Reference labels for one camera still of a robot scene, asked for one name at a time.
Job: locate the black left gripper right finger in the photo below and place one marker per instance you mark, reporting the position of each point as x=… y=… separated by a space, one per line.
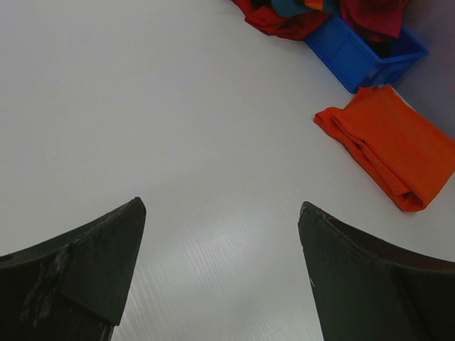
x=368 y=289

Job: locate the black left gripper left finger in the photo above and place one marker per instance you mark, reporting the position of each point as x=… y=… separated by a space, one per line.
x=75 y=285

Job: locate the magenta t-shirt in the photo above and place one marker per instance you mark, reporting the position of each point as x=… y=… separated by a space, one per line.
x=374 y=20

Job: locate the folded orange t-shirt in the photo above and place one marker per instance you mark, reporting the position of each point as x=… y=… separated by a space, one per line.
x=405 y=154

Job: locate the blue plastic bin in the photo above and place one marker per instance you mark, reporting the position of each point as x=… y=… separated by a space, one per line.
x=354 y=63

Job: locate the crumpled orange t-shirt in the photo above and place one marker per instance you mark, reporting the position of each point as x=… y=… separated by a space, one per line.
x=314 y=4

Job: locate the teal t-shirt in pile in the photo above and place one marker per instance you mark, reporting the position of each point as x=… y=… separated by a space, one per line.
x=289 y=8

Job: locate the red t-shirt in pile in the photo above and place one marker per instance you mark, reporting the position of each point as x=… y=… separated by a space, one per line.
x=266 y=20

